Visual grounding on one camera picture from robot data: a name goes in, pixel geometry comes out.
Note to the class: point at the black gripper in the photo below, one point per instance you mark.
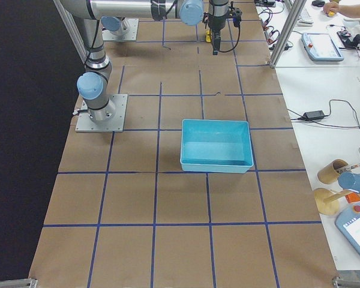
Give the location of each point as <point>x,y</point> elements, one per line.
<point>216,23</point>

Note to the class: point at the yellow beetle toy car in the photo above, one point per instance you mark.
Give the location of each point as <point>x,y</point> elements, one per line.
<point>208,36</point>

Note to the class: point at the person's forearm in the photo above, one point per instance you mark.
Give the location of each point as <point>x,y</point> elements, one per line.
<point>350,11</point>

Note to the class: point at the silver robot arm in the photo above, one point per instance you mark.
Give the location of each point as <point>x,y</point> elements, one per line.
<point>119,18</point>
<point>89,18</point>

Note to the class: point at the blue teach pendant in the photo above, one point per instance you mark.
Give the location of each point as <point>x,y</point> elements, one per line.
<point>348,223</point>
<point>321,48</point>

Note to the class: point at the light blue plastic bin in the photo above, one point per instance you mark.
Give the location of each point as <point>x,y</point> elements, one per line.
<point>222,146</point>

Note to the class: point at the black power adapter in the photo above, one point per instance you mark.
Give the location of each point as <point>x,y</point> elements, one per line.
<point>313,115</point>

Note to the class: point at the cardboard tube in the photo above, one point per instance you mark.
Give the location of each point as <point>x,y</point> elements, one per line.
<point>329,173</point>

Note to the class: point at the wooden tape dispenser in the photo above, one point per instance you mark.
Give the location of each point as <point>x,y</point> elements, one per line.
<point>327,202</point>

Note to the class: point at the blue round caps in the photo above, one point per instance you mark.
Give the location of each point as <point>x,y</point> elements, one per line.
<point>350,181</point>

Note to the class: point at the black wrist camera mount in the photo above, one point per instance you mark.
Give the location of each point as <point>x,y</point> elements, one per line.
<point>235,14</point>

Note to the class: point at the aluminium frame post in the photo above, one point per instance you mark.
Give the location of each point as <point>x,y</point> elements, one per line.
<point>286,31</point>

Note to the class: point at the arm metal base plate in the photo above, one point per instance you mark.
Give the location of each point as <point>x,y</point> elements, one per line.
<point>107,120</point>
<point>119,30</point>

